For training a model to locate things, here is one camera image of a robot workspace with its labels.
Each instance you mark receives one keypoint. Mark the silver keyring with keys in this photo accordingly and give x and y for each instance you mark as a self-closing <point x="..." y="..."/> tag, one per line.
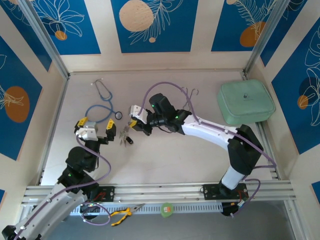
<point x="125" y="136"/>

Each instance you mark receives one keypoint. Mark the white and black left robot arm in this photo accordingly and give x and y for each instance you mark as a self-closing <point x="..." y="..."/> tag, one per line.
<point x="62" y="205"/>

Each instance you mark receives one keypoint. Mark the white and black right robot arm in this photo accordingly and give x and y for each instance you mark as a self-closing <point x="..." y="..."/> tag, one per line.
<point x="207" y="130"/>

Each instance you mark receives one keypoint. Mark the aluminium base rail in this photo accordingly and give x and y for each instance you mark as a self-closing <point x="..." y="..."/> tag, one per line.
<point x="157" y="191"/>

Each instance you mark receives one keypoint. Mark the aluminium frame post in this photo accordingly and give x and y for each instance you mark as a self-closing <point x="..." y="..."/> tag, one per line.
<point x="267" y="35"/>
<point x="44" y="35"/>

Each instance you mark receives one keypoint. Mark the green tape roll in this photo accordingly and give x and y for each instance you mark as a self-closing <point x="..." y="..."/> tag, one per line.
<point x="166" y="209"/>

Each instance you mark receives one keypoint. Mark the blue stethoscope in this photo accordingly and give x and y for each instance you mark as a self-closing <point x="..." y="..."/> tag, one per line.
<point x="118" y="115"/>

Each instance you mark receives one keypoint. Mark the mint green zip case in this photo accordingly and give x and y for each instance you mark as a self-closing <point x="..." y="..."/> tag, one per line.
<point x="246" y="105"/>

